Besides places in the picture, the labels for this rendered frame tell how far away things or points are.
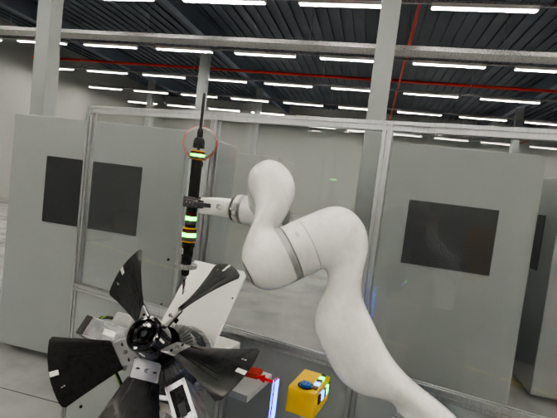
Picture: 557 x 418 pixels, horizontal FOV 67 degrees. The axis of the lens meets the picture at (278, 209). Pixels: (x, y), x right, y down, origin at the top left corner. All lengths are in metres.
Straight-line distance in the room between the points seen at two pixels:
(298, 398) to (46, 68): 6.61
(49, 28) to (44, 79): 0.74
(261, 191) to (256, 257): 0.14
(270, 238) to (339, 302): 0.16
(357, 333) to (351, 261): 0.12
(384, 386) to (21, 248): 3.76
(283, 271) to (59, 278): 3.40
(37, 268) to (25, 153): 0.98
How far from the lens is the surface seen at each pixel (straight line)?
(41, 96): 7.42
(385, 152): 1.82
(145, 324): 1.45
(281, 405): 2.16
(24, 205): 4.17
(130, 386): 1.43
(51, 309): 4.12
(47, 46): 7.53
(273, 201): 0.76
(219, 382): 1.29
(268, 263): 0.71
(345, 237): 0.73
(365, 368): 0.74
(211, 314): 1.70
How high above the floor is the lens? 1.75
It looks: 4 degrees down
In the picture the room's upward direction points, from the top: 7 degrees clockwise
